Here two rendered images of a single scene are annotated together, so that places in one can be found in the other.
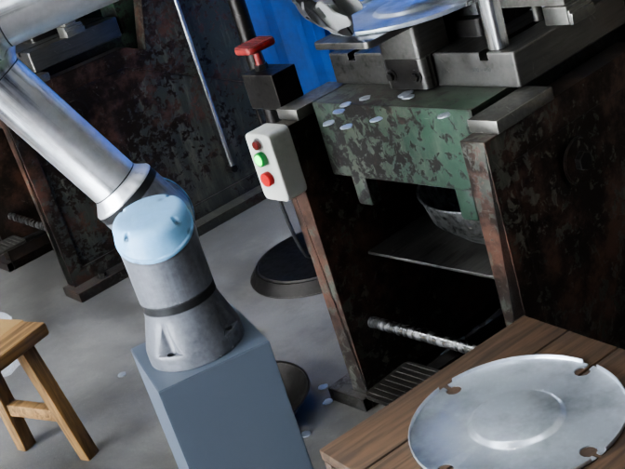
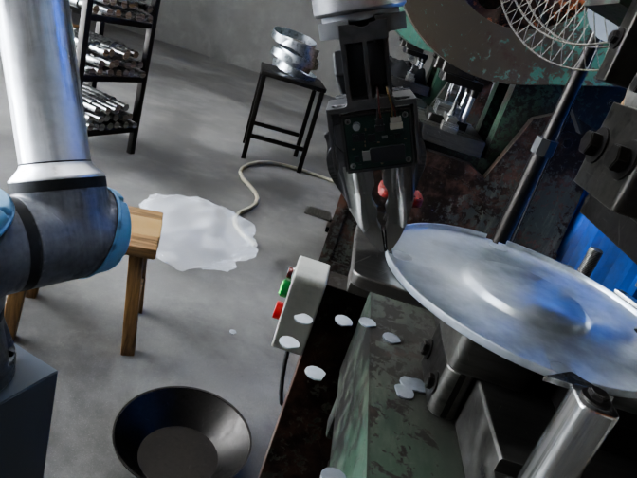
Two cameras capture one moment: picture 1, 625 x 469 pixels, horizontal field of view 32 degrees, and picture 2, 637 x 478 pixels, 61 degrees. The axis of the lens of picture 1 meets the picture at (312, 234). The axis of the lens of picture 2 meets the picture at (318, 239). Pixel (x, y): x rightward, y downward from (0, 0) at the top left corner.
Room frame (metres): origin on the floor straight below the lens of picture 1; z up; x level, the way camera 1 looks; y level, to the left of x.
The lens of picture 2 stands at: (1.30, -0.38, 0.97)
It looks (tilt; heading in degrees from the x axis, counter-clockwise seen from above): 22 degrees down; 34
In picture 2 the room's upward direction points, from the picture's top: 18 degrees clockwise
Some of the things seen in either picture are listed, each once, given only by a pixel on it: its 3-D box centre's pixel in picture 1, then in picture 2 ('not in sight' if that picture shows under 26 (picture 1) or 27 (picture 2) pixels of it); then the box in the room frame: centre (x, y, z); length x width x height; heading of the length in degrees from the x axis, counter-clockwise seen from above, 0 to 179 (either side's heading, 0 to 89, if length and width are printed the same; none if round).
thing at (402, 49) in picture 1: (400, 51); (451, 333); (1.81, -0.24, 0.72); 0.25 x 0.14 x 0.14; 125
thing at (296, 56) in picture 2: not in sight; (286, 97); (3.96, 1.96, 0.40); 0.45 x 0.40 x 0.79; 47
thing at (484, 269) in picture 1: (517, 217); not in sight; (1.91, -0.39, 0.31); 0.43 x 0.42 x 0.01; 35
